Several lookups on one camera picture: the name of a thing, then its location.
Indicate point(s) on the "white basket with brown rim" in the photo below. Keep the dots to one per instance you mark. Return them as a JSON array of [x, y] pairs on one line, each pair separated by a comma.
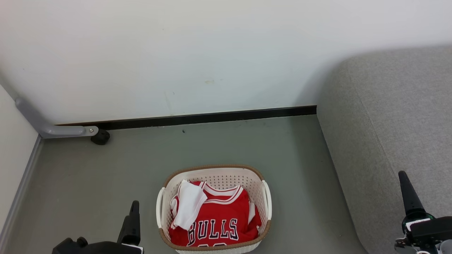
[[219, 176]]

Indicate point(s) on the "black caster wheel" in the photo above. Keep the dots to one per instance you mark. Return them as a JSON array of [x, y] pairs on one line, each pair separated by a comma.
[[100, 137]]

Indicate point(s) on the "grey fabric sofa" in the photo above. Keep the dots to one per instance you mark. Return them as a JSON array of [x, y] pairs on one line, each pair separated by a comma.
[[399, 123]]

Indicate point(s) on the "grey metal partition leg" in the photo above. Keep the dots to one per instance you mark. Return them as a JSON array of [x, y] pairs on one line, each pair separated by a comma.
[[53, 130]]

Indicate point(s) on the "white folded cloth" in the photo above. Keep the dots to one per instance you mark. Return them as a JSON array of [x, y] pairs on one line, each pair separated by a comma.
[[189, 204]]

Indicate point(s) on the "black skirting strip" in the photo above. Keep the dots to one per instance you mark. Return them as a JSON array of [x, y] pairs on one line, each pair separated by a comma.
[[212, 117]]

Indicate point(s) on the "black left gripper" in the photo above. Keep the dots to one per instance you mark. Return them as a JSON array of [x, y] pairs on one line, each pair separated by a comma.
[[95, 248]]

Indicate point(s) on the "grey partition bottom rail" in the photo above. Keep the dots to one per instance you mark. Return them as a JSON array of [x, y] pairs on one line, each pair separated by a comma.
[[21, 190]]

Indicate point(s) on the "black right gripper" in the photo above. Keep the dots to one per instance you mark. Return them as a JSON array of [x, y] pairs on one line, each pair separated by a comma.
[[430, 233]]

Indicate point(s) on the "red Bulls jersey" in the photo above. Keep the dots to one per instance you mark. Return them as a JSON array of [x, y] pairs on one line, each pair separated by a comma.
[[226, 215]]

